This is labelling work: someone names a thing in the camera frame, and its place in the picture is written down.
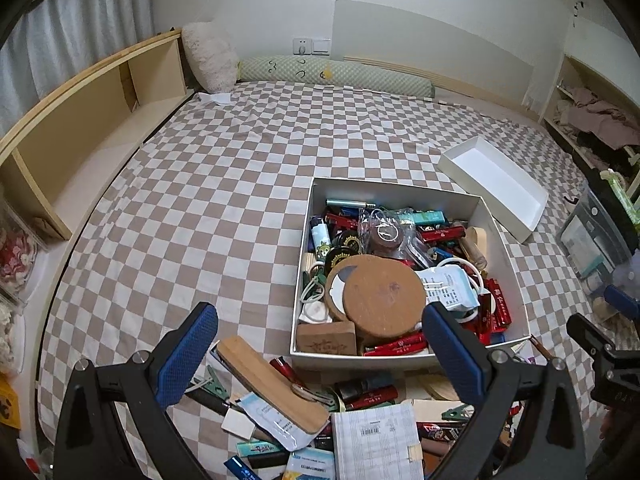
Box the green dotted long pillow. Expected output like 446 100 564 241
238 55 435 99

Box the panda cork coaster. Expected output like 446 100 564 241
324 255 380 321

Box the brown cardboard small box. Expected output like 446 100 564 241
296 321 357 356

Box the white grid notebook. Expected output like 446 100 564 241
332 403 424 480

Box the large white cardboard box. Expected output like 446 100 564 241
290 178 530 370

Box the brown white checkered bedsheet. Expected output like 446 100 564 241
36 82 604 448

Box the long wooden block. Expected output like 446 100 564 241
216 336 330 434

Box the white box lid tray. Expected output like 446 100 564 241
438 136 549 243

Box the black cylinder tube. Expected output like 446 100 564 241
186 389 229 416

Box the small white square card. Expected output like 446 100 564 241
221 408 256 441

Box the red cosmetic tube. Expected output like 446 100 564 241
345 386 398 411

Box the blue white medicine pouch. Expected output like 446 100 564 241
282 448 335 480

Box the white wall socket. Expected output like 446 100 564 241
292 37 332 56

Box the wooden wardrobe with clothes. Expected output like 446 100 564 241
540 54 639 202

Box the wooden bedside shelf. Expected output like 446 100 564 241
1 30 191 240

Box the round cork coaster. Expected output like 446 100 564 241
343 258 426 339

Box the teal cosmetic tube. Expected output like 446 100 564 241
397 210 447 228

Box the green plastic clip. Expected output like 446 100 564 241
191 365 230 402

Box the white light blue sachet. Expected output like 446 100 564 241
238 393 317 452

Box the grey curtain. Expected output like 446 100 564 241
1 0 155 133

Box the white fluffy pillow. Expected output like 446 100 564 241
181 21 239 94

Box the clear plastic storage bin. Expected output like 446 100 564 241
555 188 639 281

